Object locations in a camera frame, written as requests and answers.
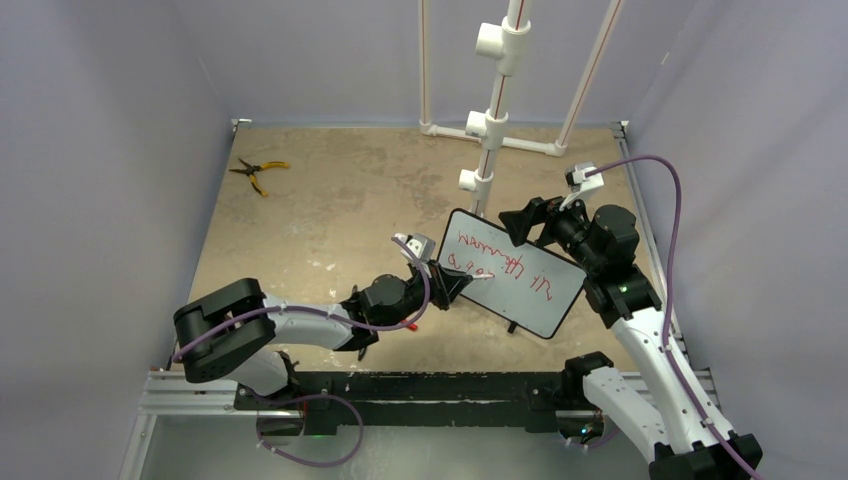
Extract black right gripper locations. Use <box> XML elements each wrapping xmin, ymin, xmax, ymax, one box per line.
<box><xmin>500</xmin><ymin>188</ymin><xmax>604</xmax><ymax>274</ymax></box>

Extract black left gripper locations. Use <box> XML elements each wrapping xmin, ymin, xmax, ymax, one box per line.
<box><xmin>379</xmin><ymin>257</ymin><xmax>470</xmax><ymax>331</ymax></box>

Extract small black-framed whiteboard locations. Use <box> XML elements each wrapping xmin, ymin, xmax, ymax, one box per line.
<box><xmin>438</xmin><ymin>209</ymin><xmax>585</xmax><ymax>339</ymax></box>

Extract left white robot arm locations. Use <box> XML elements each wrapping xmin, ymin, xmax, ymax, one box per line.
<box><xmin>172</xmin><ymin>260</ymin><xmax>474</xmax><ymax>409</ymax></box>

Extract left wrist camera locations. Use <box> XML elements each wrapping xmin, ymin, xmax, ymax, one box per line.
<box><xmin>392</xmin><ymin>233</ymin><xmax>436</xmax><ymax>273</ymax></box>

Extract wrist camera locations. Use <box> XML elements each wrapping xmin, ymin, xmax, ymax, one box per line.
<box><xmin>392</xmin><ymin>233</ymin><xmax>436</xmax><ymax>273</ymax></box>
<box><xmin>559</xmin><ymin>162</ymin><xmax>605</xmax><ymax>211</ymax></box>

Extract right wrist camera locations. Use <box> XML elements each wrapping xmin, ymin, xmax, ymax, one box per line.
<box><xmin>559</xmin><ymin>162</ymin><xmax>605</xmax><ymax>211</ymax></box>

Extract black handled pliers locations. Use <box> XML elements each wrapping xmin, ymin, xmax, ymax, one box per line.
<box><xmin>345</xmin><ymin>284</ymin><xmax>373</xmax><ymax>361</ymax></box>

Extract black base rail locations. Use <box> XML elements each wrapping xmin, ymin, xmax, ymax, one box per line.
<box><xmin>234</xmin><ymin>371</ymin><xmax>596</xmax><ymax>435</ymax></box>

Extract white PVC pipe frame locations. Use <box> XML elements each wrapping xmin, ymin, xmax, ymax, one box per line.
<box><xmin>417</xmin><ymin>1</ymin><xmax>625</xmax><ymax>217</ymax></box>

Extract yellow handled needle-nose pliers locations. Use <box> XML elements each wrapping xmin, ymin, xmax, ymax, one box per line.
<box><xmin>229</xmin><ymin>158</ymin><xmax>290</xmax><ymax>198</ymax></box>

